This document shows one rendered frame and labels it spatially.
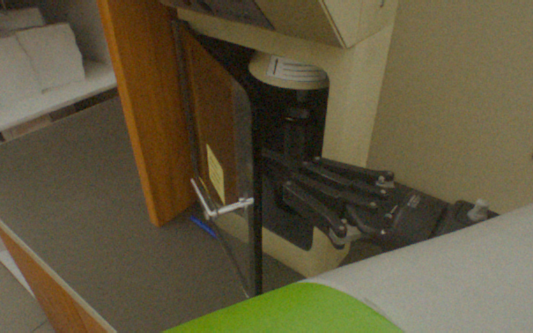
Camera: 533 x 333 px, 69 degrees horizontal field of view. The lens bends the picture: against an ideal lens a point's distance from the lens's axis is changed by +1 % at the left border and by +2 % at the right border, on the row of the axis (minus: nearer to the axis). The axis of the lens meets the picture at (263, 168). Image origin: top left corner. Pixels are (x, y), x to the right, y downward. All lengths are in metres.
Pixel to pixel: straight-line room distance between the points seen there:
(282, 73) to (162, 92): 0.27
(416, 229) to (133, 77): 0.53
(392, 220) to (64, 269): 0.68
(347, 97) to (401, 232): 0.21
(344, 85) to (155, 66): 0.37
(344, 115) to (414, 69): 0.44
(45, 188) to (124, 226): 0.28
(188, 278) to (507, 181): 0.72
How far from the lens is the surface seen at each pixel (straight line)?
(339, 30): 0.45
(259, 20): 0.51
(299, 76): 0.59
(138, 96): 0.74
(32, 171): 1.21
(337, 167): 0.47
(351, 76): 0.51
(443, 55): 0.93
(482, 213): 0.39
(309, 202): 0.42
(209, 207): 0.54
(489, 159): 1.00
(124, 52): 0.70
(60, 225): 1.00
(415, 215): 0.40
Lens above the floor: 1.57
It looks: 37 degrees down
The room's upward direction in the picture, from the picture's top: straight up
